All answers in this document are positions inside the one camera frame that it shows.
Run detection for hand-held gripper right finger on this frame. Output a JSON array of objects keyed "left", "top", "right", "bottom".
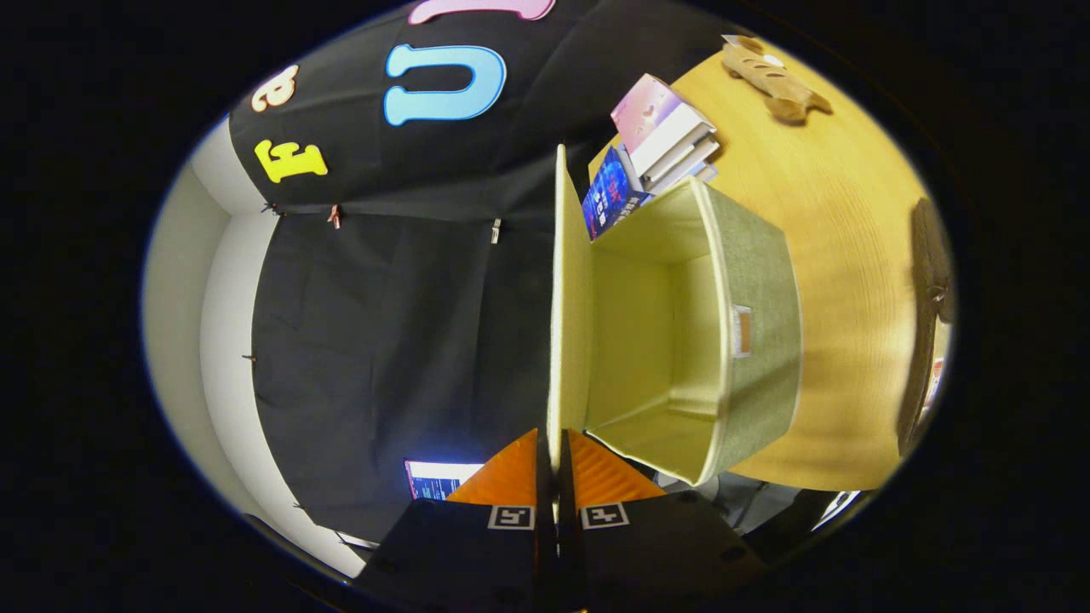
[{"left": 558, "top": 428, "right": 772, "bottom": 610}]

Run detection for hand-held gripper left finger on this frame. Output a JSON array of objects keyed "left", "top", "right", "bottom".
[{"left": 353, "top": 428, "right": 559, "bottom": 610}]

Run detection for green fabric storage box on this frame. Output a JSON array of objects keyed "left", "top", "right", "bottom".
[{"left": 548, "top": 145, "right": 801, "bottom": 486}]

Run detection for brown fuzzy shoe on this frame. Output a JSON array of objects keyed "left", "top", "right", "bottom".
[{"left": 897, "top": 198, "right": 956, "bottom": 454}]

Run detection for computer screen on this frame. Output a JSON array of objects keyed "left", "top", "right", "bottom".
[{"left": 404, "top": 460, "right": 486, "bottom": 503}]

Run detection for black backdrop cloth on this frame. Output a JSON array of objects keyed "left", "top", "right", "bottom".
[{"left": 228, "top": 0, "right": 742, "bottom": 546}]

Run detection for blue book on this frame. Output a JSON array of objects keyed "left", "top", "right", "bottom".
[{"left": 582, "top": 145, "right": 653, "bottom": 241}]

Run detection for white book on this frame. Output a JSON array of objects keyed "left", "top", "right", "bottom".
[{"left": 643, "top": 136, "right": 721, "bottom": 195}]

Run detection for tan plush toy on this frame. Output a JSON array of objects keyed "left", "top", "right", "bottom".
[{"left": 722, "top": 36, "right": 834, "bottom": 124}]

